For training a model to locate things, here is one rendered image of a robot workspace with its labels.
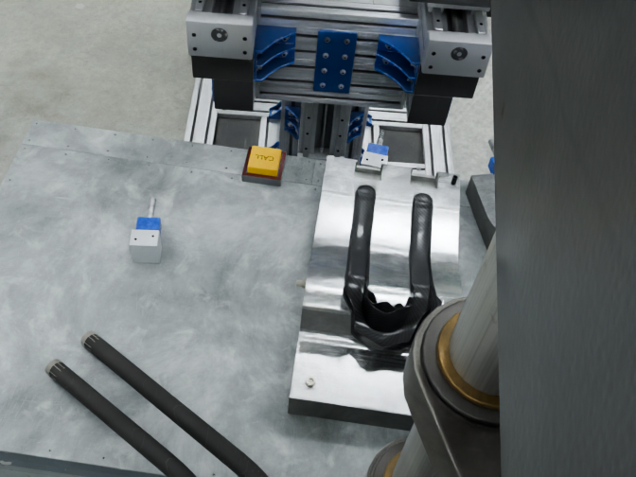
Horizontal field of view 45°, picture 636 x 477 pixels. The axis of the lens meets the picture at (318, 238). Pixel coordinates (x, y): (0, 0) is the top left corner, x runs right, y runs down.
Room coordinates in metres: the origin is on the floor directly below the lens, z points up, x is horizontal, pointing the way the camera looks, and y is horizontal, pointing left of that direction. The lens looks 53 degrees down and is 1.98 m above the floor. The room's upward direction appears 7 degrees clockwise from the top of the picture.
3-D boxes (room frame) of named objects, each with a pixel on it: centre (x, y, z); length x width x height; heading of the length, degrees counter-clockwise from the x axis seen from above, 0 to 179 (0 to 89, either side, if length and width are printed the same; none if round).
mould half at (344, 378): (0.77, -0.12, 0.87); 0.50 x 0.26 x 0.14; 178
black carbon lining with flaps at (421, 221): (0.79, -0.13, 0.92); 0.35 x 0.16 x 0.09; 178
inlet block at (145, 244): (0.85, 0.32, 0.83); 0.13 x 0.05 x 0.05; 6
